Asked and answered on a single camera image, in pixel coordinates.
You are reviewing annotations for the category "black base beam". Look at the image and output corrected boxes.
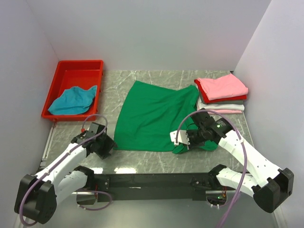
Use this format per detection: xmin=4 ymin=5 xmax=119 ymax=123
xmin=76 ymin=172 xmax=236 ymax=206

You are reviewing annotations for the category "folded grey t shirt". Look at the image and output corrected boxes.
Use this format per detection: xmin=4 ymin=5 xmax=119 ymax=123
xmin=199 ymin=94 xmax=244 ymax=105

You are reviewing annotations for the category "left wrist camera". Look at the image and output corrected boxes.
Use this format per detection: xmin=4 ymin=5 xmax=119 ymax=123
xmin=81 ymin=123 xmax=96 ymax=138

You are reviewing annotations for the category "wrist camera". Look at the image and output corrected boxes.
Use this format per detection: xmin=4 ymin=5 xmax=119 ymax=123
xmin=170 ymin=130 xmax=190 ymax=146
xmin=81 ymin=123 xmax=96 ymax=138

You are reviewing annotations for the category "folded red t shirt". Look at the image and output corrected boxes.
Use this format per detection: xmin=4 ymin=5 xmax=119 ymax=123
xmin=194 ymin=79 xmax=248 ymax=103

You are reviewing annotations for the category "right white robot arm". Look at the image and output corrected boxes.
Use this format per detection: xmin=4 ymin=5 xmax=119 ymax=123
xmin=187 ymin=109 xmax=294 ymax=213

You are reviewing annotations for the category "blue t shirt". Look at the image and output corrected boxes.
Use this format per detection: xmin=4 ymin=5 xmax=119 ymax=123
xmin=48 ymin=85 xmax=97 ymax=115

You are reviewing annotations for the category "folded white t shirt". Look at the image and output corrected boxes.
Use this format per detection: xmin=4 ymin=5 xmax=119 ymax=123
xmin=196 ymin=100 xmax=245 ymax=111

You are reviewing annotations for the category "folded light pink t shirt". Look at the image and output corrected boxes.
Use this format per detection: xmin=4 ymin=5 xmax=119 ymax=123
xmin=208 ymin=110 xmax=243 ymax=114

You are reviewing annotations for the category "green t shirt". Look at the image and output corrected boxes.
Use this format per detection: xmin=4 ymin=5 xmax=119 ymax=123
xmin=113 ymin=80 xmax=218 ymax=155

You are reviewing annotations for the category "aluminium frame rail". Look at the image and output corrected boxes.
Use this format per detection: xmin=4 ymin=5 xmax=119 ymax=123
xmin=14 ymin=123 xmax=285 ymax=228

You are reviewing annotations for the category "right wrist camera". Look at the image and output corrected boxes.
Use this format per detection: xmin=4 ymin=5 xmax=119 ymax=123
xmin=170 ymin=130 xmax=190 ymax=146

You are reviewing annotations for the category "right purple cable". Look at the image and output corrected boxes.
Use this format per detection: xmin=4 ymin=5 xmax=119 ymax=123
xmin=175 ymin=109 xmax=248 ymax=228

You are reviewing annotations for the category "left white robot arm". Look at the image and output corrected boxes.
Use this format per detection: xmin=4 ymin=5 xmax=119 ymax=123
xmin=14 ymin=123 xmax=115 ymax=226

